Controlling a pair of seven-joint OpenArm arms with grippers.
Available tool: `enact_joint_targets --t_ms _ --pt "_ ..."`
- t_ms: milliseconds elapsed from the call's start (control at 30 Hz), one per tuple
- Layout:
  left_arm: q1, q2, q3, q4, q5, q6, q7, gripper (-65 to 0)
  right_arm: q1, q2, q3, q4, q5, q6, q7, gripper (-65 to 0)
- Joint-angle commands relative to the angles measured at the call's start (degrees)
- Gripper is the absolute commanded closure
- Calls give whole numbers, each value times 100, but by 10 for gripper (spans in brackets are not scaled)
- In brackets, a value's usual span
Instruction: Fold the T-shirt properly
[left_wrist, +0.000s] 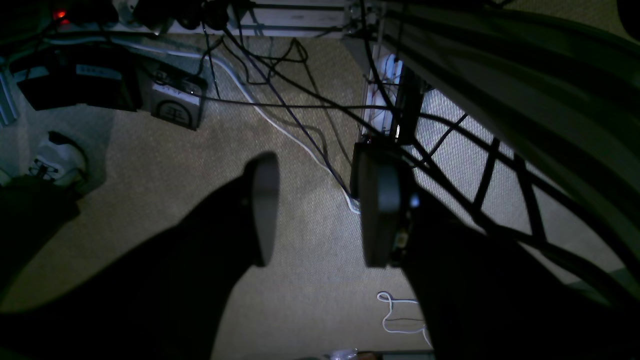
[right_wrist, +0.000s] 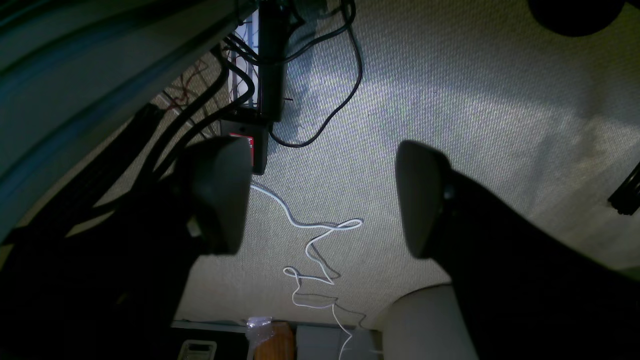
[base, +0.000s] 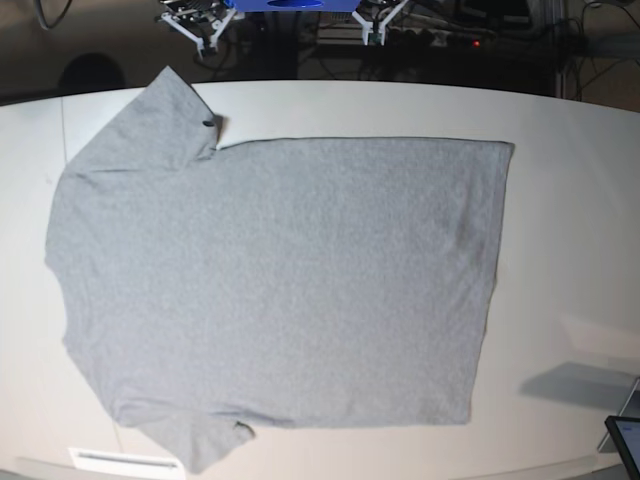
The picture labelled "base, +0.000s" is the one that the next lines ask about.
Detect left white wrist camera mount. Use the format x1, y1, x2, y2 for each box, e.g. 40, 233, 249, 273
351, 0, 408, 46

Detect blue plastic box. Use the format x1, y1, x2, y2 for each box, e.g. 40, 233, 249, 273
224, 0, 360, 13

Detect white flat label strip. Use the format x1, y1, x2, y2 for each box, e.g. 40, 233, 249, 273
68, 447, 183, 475

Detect grey T-shirt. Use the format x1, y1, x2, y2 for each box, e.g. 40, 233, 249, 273
46, 69, 514, 474

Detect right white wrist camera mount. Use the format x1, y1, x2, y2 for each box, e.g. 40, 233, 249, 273
156, 0, 245, 59

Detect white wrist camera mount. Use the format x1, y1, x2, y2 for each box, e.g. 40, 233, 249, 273
156, 0, 245, 59
351, 0, 408, 46

